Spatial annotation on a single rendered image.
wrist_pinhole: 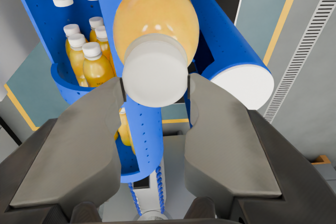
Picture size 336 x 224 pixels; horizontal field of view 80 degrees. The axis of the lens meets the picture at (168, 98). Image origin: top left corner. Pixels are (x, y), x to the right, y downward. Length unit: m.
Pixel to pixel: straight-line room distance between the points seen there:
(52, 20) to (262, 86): 0.71
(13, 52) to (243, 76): 0.76
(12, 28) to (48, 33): 0.22
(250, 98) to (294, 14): 1.31
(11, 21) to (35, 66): 1.34
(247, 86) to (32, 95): 2.07
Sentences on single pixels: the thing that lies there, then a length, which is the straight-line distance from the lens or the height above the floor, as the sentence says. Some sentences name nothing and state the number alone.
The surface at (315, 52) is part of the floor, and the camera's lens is 2.43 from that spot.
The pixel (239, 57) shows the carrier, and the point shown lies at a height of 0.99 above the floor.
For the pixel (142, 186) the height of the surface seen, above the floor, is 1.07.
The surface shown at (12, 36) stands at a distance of 0.83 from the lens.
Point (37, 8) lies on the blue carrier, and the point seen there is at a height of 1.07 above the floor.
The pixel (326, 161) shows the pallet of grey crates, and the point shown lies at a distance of 4.25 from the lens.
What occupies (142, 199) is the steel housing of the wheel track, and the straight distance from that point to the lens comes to 1.86.
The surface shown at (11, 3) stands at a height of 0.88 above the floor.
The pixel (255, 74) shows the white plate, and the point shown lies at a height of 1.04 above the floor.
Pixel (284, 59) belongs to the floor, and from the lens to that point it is 2.29.
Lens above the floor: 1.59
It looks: 47 degrees down
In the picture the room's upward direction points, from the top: 173 degrees clockwise
